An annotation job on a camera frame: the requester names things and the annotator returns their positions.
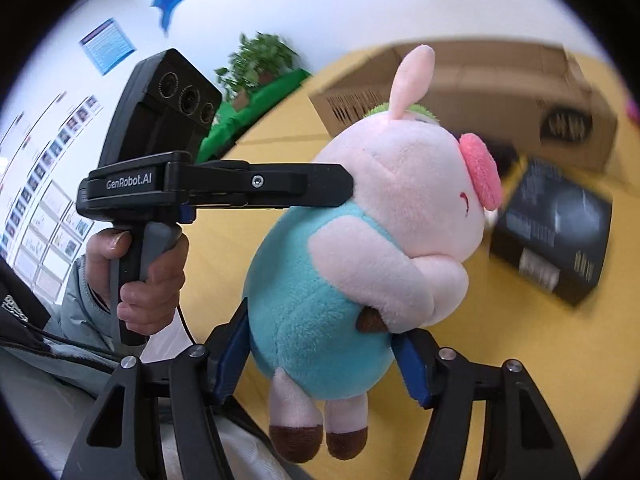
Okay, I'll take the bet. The potted green plant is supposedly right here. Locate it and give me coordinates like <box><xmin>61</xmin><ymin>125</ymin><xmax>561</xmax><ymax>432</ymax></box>
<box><xmin>215</xmin><ymin>32</ymin><xmax>301</xmax><ymax>107</ymax></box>

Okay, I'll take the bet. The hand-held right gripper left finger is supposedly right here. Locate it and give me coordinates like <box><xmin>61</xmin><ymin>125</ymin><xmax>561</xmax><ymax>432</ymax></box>
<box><xmin>60</xmin><ymin>299</ymin><xmax>252</xmax><ymax>480</ymax></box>

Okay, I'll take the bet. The blue wall poster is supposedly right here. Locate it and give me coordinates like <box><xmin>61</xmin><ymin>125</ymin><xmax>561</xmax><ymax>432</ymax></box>
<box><xmin>80</xmin><ymin>17</ymin><xmax>137</xmax><ymax>76</ymax></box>

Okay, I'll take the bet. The brown cardboard box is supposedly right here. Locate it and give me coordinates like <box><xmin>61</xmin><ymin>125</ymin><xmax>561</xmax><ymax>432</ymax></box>
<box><xmin>307</xmin><ymin>40</ymin><xmax>619</xmax><ymax>173</ymax></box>

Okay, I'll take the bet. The pink and teal plush pig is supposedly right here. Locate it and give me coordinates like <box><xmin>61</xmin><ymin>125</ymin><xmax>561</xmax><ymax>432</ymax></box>
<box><xmin>247</xmin><ymin>45</ymin><xmax>503</xmax><ymax>463</ymax></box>

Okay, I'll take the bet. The wall photo display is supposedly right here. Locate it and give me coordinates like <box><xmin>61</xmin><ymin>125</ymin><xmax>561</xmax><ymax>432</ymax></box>
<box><xmin>0</xmin><ymin>92</ymin><xmax>104</xmax><ymax>292</ymax></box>

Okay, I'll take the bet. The person's left hand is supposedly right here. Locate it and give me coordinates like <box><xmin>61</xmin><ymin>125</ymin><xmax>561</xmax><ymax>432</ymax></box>
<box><xmin>85</xmin><ymin>230</ymin><xmax>191</xmax><ymax>334</ymax></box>

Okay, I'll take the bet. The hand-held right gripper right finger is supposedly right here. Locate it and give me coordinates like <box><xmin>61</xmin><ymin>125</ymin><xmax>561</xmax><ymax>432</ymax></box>
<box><xmin>391</xmin><ymin>330</ymin><xmax>583</xmax><ymax>480</ymax></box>

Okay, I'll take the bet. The green cloth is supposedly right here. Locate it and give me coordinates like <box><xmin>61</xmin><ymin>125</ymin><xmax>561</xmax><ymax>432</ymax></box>
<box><xmin>197</xmin><ymin>69</ymin><xmax>312</xmax><ymax>163</ymax></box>

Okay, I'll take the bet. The yellow wooden desktop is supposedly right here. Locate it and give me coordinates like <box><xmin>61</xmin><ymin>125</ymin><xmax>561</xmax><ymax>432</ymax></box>
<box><xmin>177</xmin><ymin>50</ymin><xmax>640</xmax><ymax>480</ymax></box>

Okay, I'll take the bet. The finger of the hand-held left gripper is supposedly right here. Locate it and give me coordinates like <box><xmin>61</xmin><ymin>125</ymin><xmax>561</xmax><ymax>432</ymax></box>
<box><xmin>186</xmin><ymin>159</ymin><xmax>354</xmax><ymax>211</ymax></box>

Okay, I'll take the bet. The person's left forearm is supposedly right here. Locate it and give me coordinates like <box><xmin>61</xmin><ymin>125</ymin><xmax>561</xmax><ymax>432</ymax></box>
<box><xmin>46</xmin><ymin>255</ymin><xmax>128</xmax><ymax>366</ymax></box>

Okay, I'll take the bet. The black product box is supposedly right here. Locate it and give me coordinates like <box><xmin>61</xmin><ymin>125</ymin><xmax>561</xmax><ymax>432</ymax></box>
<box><xmin>489</xmin><ymin>156</ymin><xmax>614</xmax><ymax>307</ymax></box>

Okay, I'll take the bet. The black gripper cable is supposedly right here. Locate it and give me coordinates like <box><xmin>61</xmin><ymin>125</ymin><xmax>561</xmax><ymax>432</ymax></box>
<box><xmin>175</xmin><ymin>302</ymin><xmax>199</xmax><ymax>349</ymax></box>

